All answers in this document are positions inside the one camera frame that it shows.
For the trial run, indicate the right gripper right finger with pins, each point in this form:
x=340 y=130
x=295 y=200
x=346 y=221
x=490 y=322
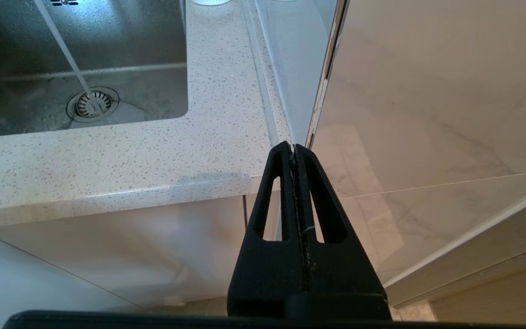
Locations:
x=336 y=283

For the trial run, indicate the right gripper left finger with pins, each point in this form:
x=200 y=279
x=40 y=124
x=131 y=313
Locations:
x=272 y=274

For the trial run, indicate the metal sink drain strainer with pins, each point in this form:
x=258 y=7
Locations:
x=92 y=104

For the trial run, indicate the stainless steel sink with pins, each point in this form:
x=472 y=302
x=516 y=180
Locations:
x=121 y=36

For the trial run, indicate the small white dish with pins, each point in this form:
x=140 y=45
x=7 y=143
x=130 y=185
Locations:
x=210 y=2

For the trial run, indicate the running water stream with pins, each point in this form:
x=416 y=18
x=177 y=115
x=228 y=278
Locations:
x=64 y=50

